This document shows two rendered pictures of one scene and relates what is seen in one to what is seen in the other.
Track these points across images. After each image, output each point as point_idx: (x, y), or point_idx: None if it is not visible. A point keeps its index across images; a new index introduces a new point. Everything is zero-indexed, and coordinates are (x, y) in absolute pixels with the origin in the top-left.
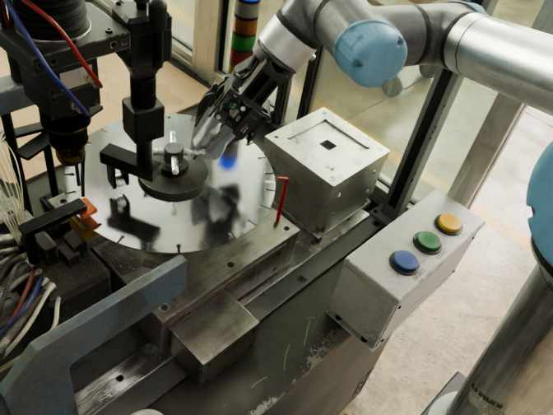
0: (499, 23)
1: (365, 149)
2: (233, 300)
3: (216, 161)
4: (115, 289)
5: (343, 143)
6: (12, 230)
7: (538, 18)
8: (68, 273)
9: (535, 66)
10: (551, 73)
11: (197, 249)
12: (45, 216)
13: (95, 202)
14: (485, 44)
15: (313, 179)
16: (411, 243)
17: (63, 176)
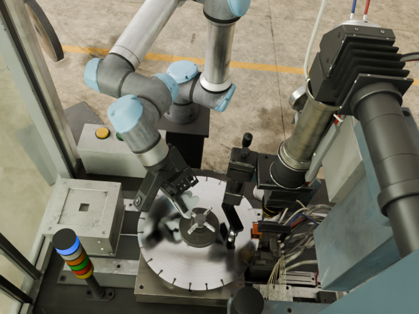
0: (131, 39)
1: (70, 189)
2: None
3: (171, 219)
4: None
5: (75, 201)
6: (282, 262)
7: (35, 57)
8: (267, 233)
9: (158, 25)
10: (162, 20)
11: (226, 183)
12: (278, 229)
13: (247, 235)
14: (143, 45)
15: (118, 199)
16: None
17: (250, 263)
